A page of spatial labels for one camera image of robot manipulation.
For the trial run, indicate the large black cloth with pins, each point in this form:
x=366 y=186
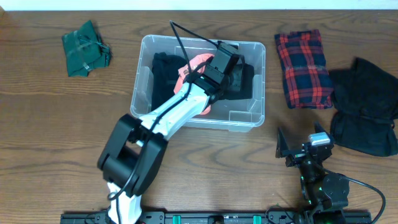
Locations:
x=365 y=97

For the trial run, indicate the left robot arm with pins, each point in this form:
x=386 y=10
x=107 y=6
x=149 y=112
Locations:
x=133 y=154

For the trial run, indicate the green folded cloth bundle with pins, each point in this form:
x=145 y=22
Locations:
x=85 y=51

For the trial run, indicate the black cloth bundle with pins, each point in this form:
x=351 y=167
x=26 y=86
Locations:
x=241 y=86

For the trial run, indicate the clear plastic storage container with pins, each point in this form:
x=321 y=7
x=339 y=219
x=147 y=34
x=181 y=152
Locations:
x=232 y=115

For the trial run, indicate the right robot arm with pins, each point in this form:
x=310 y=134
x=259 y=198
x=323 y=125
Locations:
x=326 y=192

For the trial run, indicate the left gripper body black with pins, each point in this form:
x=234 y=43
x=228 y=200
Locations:
x=234 y=81

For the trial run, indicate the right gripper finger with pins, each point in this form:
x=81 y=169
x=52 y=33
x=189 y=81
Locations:
x=282 y=145
x=318 y=128

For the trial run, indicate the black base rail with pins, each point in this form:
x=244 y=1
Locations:
x=272 y=216

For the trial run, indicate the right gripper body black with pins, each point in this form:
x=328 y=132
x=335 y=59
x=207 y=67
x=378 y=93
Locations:
x=296 y=157

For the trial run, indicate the pink t-shirt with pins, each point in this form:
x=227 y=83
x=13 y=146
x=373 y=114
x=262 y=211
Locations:
x=183 y=72

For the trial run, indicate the dark navy cloth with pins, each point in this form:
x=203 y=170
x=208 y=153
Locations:
x=165 y=71

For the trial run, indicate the red plaid folded cloth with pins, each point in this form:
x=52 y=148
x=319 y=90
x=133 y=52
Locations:
x=305 y=78

